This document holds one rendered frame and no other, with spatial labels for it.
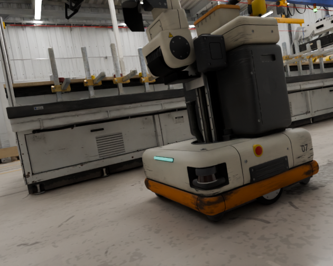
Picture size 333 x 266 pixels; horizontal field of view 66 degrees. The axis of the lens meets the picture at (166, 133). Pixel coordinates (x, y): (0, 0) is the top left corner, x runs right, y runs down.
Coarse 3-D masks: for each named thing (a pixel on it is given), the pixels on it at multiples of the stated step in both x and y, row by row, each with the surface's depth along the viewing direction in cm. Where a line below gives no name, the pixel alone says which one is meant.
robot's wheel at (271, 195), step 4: (280, 188) 109; (272, 192) 107; (276, 192) 108; (280, 192) 109; (260, 196) 104; (264, 196) 105; (268, 196) 106; (272, 196) 107; (276, 196) 108; (256, 200) 106; (260, 200) 104; (264, 200) 105; (268, 200) 106; (272, 200) 107; (276, 200) 108; (268, 204) 107
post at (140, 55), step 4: (140, 48) 229; (140, 52) 229; (140, 56) 229; (140, 60) 230; (140, 64) 232; (144, 64) 231; (144, 68) 230; (144, 72) 230; (144, 76) 230; (144, 84) 231; (148, 84) 232; (144, 88) 233; (148, 88) 231
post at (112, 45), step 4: (112, 44) 217; (112, 48) 217; (112, 52) 217; (112, 56) 219; (116, 56) 218; (116, 60) 218; (116, 64) 218; (116, 68) 218; (116, 72) 218; (116, 76) 219; (120, 76) 219; (120, 84) 219; (120, 88) 219
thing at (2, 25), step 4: (0, 20) 273; (0, 24) 272; (4, 24) 277; (8, 24) 280; (4, 28) 280; (4, 32) 274; (4, 36) 274; (4, 40) 274; (4, 44) 274; (8, 56) 275; (8, 60) 275; (8, 64) 275; (12, 72) 276; (12, 76) 276; (12, 80) 277
